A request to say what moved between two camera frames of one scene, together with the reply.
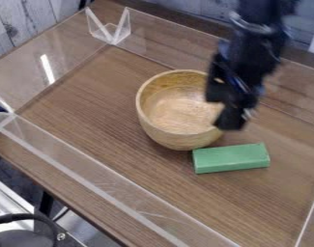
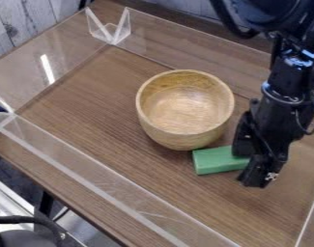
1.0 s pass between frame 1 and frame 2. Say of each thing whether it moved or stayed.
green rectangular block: stayed
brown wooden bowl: stayed
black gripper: moved
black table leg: stayed
